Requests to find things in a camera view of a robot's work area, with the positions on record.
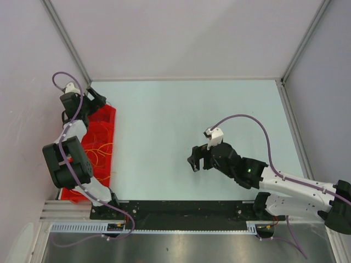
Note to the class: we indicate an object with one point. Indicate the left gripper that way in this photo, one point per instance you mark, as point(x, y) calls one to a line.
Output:
point(94, 106)

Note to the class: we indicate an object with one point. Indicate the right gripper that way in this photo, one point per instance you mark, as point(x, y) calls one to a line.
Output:
point(197, 153)

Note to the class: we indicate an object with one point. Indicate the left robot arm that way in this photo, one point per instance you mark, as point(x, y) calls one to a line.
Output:
point(66, 159)

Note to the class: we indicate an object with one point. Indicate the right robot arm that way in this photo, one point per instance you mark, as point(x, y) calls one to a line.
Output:
point(280, 194)

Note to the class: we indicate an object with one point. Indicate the red plastic bin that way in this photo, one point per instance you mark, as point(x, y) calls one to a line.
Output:
point(98, 143)

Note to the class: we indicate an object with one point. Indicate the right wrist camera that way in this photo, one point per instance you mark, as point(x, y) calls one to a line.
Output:
point(215, 136)

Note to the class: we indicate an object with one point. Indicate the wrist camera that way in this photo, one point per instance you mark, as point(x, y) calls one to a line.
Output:
point(71, 88)
point(215, 136)

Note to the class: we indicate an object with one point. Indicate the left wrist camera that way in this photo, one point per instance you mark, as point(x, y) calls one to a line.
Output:
point(71, 88)

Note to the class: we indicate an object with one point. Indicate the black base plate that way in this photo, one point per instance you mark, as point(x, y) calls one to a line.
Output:
point(195, 215)

